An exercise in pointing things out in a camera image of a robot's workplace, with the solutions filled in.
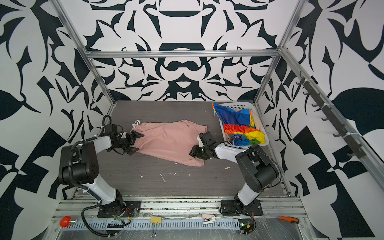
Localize pink shorts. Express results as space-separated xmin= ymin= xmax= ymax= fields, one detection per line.
xmin=133 ymin=120 xmax=208 ymax=167

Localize multicolour shorts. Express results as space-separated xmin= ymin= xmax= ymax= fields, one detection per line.
xmin=211 ymin=102 xmax=267 ymax=147

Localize white plastic basket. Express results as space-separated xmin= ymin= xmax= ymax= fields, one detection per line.
xmin=214 ymin=101 xmax=270 ymax=147

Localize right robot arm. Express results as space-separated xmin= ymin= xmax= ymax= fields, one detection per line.
xmin=190 ymin=143 xmax=281 ymax=207

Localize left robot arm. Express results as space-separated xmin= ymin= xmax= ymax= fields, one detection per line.
xmin=58 ymin=130 xmax=144 ymax=214

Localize yellow tag clip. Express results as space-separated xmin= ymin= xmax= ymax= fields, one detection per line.
xmin=150 ymin=217 xmax=162 ymax=224

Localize small green circuit board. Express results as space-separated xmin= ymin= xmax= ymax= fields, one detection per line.
xmin=239 ymin=219 xmax=256 ymax=235

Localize red emergency stop button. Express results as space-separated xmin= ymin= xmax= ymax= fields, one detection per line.
xmin=60 ymin=216 xmax=77 ymax=228

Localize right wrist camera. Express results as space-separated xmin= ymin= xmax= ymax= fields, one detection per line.
xmin=198 ymin=132 xmax=217 ymax=148

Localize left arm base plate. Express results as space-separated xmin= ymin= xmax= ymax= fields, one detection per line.
xmin=97 ymin=201 xmax=142 ymax=218

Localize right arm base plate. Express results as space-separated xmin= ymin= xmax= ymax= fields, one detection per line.
xmin=219 ymin=200 xmax=264 ymax=217

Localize white slotted cable duct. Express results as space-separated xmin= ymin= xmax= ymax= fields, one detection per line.
xmin=89 ymin=219 xmax=239 ymax=231

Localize black corrugated cable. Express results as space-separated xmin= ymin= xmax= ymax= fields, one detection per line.
xmin=80 ymin=202 xmax=132 ymax=238

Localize orange handled tool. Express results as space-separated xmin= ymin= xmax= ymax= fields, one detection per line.
xmin=279 ymin=216 xmax=300 ymax=224

